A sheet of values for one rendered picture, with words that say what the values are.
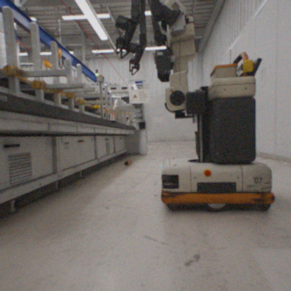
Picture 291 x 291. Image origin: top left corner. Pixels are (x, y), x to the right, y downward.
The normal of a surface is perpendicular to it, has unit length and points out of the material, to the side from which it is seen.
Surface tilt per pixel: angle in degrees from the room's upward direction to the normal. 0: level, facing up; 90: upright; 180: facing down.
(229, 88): 90
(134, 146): 90
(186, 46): 90
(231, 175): 90
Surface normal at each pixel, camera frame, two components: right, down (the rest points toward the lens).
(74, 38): -0.07, 0.05
